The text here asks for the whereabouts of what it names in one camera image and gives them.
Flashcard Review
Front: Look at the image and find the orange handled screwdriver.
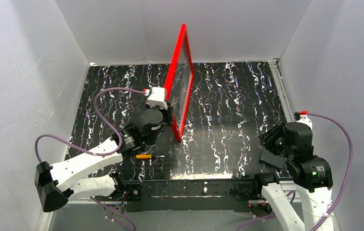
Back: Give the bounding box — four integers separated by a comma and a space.
135, 154, 165, 159

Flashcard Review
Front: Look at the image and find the red picture frame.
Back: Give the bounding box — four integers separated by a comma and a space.
165, 24, 195, 142

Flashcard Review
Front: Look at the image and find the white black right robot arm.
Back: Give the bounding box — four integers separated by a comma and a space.
255, 122, 335, 231

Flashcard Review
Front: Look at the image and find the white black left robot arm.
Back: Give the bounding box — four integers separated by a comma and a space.
35, 107, 173, 212

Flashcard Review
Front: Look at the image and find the dark grey card sheet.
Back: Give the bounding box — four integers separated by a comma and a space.
260, 148, 285, 170

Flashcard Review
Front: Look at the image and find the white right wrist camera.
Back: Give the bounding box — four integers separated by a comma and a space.
294, 111, 312, 129

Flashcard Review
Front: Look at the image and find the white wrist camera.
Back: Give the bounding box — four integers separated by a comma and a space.
294, 111, 312, 129
145, 87, 169, 110

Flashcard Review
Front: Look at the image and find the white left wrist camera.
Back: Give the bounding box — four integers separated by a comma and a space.
145, 87, 169, 110

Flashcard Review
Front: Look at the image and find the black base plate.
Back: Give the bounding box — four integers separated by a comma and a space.
97, 178, 267, 212

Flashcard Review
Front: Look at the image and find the aluminium rail front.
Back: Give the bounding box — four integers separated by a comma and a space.
37, 181, 340, 231

